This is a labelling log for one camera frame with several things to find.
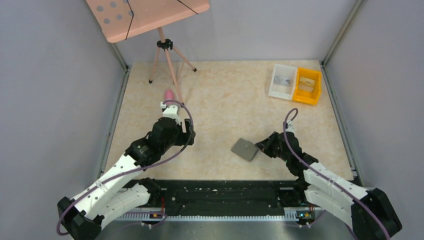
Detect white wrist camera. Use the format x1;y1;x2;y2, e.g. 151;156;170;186
160;102;181;126
285;121;295;134

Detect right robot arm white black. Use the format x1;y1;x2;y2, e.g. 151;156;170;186
255;131;403;240

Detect grey-green leather card holder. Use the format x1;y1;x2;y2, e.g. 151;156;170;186
231;138;259;162

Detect card in white bin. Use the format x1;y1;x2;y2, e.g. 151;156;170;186
273;75;291;87

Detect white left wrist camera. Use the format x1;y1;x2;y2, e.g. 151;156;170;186
160;102;181;126

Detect white plastic bin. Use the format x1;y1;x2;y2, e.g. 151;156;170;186
268;64;298;101

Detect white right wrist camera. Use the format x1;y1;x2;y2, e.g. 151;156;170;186
285;121;295;134

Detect yellow plastic bin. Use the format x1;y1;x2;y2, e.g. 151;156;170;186
292;67;322;105

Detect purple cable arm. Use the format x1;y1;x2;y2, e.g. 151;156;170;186
56;99;195;236
283;108;392;240

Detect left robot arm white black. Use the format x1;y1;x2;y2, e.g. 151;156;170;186
56;116;196;240

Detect pink cylindrical bottle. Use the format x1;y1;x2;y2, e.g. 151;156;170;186
164;89;175;100

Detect aluminium frame rail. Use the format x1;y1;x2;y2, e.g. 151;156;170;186
118;205;307;222

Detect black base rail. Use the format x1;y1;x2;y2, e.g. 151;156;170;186
146;180;313;217

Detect card in yellow bin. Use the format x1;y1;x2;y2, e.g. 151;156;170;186
298;76;316;92

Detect pink music stand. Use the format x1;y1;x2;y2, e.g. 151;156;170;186
86;0;210;101

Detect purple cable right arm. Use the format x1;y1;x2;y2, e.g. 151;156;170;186
283;108;392;240

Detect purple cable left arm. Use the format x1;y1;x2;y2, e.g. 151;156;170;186
56;99;195;236

